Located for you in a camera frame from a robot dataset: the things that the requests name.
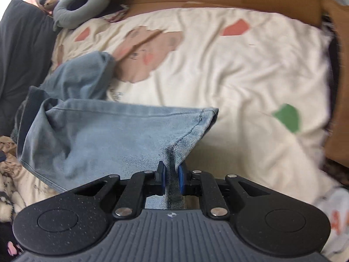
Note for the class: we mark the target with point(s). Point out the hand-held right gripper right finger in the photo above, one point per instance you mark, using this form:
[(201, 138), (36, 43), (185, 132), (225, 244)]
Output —
[(182, 180)]

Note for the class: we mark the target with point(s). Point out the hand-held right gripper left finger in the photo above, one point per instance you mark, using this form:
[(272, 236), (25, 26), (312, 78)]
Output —
[(162, 178)]

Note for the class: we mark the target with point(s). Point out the blue denim jeans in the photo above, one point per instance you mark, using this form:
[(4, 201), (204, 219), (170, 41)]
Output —
[(109, 133)]

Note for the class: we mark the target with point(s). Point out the cream bear printed blanket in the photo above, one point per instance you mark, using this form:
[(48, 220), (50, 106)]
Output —
[(218, 73)]

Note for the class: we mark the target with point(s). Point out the beige cloth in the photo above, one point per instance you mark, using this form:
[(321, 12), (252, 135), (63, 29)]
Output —
[(11, 155)]

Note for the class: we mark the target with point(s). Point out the leopard print cloth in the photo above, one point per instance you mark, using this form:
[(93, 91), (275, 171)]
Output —
[(336, 172)]

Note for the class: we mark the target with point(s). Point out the white fluffy spotted blanket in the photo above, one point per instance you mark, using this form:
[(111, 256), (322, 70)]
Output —
[(6, 202)]

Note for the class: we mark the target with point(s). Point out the colourful patterned cloth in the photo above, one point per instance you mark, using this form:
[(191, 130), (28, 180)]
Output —
[(118, 13)]

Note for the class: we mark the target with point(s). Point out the grey neck pillow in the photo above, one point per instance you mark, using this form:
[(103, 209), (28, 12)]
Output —
[(62, 15)]

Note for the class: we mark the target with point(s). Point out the dark grey pillow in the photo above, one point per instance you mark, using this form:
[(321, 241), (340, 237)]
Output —
[(19, 46)]

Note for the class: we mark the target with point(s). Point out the doll with sunglasses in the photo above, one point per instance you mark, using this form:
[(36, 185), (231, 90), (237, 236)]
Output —
[(49, 2)]

